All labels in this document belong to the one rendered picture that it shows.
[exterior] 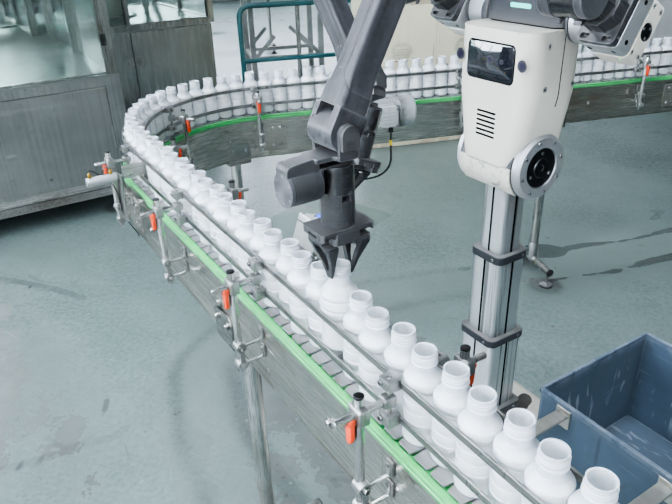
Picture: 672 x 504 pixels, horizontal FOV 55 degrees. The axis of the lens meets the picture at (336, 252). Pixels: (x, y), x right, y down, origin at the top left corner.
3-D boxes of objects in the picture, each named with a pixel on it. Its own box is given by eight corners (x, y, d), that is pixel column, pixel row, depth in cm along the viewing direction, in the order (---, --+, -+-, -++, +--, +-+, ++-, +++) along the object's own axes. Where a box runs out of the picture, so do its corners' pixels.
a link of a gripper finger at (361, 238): (372, 274, 111) (371, 225, 106) (336, 287, 107) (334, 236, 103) (350, 259, 116) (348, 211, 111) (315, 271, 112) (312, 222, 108)
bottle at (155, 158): (153, 201, 188) (143, 147, 180) (157, 193, 193) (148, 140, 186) (173, 200, 188) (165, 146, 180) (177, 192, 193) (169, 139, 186)
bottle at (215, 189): (221, 241, 163) (213, 180, 156) (241, 245, 161) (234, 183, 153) (207, 252, 159) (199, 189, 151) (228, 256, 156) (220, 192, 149)
